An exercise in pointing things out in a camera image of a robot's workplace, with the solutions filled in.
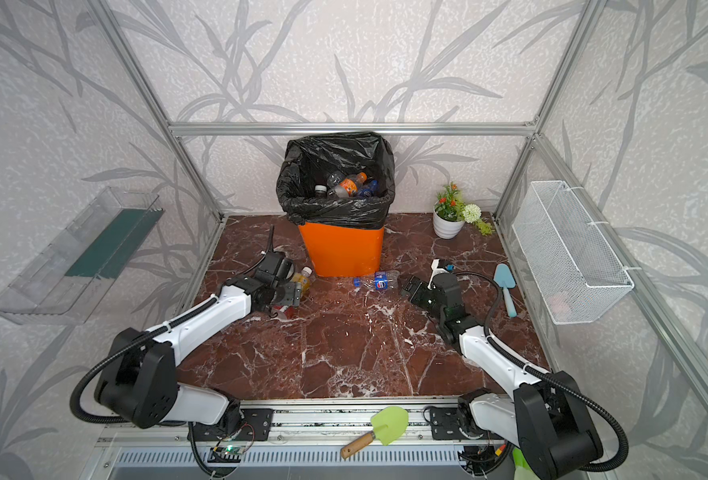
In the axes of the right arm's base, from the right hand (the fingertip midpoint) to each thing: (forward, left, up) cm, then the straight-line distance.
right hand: (408, 274), depth 87 cm
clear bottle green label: (+30, +28, +6) cm, 42 cm away
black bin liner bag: (+30, +30, +19) cm, 46 cm away
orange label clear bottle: (+23, +18, +14) cm, 32 cm away
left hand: (-1, +36, -3) cm, 36 cm away
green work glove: (-45, -24, -11) cm, 52 cm away
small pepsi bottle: (+4, +8, -9) cm, 13 cm away
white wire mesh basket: (-12, -32, +22) cm, 40 cm away
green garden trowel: (-36, +7, -14) cm, 39 cm away
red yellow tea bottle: (+4, +33, -8) cm, 34 cm away
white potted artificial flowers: (+29, -18, -4) cm, 34 cm away
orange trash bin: (+9, +20, 0) cm, 22 cm away
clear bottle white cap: (+29, +23, +12) cm, 39 cm away
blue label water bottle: (+24, +12, +11) cm, 29 cm away
